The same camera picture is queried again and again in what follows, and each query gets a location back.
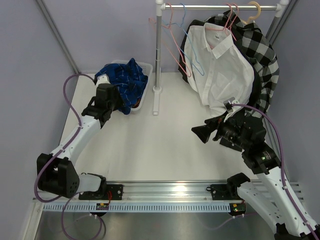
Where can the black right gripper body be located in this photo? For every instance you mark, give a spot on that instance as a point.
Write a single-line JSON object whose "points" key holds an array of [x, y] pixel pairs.
{"points": [[231, 132]]}

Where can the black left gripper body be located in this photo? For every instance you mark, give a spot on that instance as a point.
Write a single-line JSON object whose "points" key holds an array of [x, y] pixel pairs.
{"points": [[117, 102]]}

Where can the red plaid shirt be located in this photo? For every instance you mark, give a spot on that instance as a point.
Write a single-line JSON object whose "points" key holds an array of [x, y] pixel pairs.
{"points": [[137, 104]]}

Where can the blue plaid shirt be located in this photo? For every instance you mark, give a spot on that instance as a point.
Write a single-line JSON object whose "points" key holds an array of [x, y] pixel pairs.
{"points": [[127, 82]]}

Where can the blue wire hanger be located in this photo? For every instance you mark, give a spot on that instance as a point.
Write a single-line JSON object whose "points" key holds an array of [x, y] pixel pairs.
{"points": [[182, 54]]}

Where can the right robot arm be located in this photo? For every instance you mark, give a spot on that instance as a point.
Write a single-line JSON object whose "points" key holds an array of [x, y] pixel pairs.
{"points": [[284, 213]]}

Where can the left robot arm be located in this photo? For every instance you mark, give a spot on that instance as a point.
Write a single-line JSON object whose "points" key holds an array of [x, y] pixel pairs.
{"points": [[56, 173]]}

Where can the black white checked shirt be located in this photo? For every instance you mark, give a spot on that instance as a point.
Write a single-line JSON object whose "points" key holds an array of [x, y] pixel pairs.
{"points": [[256, 47]]}

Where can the pink hanger on rack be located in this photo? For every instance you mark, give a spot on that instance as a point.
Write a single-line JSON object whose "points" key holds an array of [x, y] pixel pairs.
{"points": [[224, 20], [234, 18]]}

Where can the white plastic basket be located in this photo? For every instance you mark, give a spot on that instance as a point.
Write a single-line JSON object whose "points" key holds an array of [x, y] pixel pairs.
{"points": [[145, 75]]}

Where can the white clothes rack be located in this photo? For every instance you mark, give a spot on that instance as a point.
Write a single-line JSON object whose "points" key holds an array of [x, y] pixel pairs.
{"points": [[160, 6]]}

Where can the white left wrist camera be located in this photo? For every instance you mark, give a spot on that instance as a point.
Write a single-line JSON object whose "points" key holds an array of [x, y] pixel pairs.
{"points": [[102, 80]]}

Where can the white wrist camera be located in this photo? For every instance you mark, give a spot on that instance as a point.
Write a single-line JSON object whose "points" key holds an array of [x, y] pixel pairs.
{"points": [[102, 80], [230, 107]]}

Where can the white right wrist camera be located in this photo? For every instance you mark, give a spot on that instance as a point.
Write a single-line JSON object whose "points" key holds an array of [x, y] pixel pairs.
{"points": [[230, 107]]}

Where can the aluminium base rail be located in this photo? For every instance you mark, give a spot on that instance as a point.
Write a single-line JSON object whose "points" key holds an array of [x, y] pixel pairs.
{"points": [[162, 192]]}

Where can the white slotted cable duct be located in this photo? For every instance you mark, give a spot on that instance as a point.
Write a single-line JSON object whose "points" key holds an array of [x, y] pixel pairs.
{"points": [[137, 207]]}

